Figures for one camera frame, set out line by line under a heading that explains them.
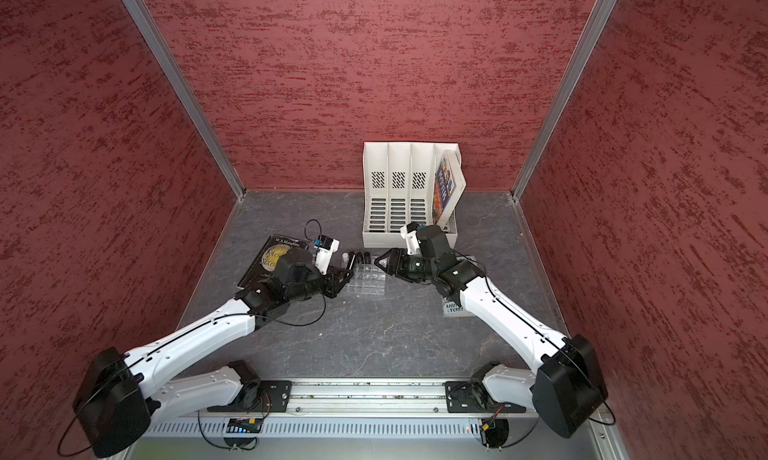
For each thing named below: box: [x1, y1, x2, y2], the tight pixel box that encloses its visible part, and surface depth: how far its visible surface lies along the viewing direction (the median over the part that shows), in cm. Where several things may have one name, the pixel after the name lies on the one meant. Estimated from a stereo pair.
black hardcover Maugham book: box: [237, 234, 310, 290], surface depth 102 cm
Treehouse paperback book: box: [442, 297, 476, 318], surface depth 89 cm
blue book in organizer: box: [432, 150, 457, 225], surface depth 102 cm
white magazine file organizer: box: [362, 142, 460, 249], surface depth 108 cm
